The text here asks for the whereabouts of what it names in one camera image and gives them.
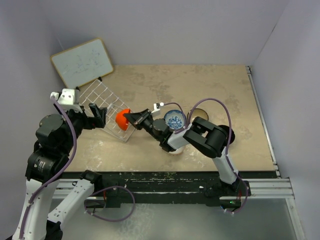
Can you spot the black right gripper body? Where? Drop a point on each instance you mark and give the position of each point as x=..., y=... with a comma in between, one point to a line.
x=146, y=123

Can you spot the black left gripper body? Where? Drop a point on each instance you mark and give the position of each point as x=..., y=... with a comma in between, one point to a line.
x=89, y=122

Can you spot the orange plastic bowl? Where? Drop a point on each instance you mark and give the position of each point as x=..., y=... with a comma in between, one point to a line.
x=121, y=120

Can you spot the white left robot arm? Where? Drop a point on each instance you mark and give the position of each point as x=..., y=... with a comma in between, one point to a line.
x=53, y=152

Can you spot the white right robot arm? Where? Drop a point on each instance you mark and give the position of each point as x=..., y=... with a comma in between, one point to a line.
x=213, y=141

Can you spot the blue patterned ceramic bowl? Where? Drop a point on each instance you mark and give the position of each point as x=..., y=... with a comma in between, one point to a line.
x=175, y=119

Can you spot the white ceramic bowl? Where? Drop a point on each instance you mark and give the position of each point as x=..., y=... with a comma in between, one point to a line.
x=177, y=151

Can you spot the beige brown ceramic bowl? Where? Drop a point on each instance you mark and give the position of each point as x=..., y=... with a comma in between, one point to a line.
x=198, y=112

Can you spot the black glossy bowl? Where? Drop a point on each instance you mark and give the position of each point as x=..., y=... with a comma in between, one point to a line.
x=227, y=128

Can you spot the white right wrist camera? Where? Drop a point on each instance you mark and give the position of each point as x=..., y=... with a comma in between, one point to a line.
x=157, y=109

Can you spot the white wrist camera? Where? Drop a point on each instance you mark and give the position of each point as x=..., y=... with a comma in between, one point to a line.
x=157, y=109
x=68, y=99

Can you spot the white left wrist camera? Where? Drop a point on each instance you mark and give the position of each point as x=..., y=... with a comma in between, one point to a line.
x=68, y=99

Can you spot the small whiteboard yellow frame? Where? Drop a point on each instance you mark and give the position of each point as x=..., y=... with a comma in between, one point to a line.
x=82, y=64

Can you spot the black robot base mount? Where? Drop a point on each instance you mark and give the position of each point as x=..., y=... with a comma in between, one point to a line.
x=168, y=187

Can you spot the aluminium frame rail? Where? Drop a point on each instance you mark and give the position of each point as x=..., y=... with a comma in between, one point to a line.
x=137, y=86

